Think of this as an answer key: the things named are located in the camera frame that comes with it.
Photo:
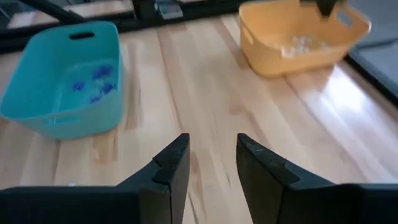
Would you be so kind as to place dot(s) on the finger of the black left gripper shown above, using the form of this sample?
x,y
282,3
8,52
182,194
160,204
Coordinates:
x,y
323,7

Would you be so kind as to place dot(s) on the orange plastic basket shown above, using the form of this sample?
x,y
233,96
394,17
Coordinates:
x,y
264,59

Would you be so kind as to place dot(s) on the purple plastic spider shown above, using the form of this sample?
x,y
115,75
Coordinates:
x,y
94,99
78,86
107,88
102,72

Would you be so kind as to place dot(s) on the silver angle bracket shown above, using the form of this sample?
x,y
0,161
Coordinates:
x,y
168,9

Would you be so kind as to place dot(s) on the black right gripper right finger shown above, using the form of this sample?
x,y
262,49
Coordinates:
x,y
280,196

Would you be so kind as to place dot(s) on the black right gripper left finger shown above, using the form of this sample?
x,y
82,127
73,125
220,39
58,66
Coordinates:
x,y
155,196

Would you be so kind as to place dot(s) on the teal plastic basket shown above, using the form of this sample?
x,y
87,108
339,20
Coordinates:
x,y
37,62

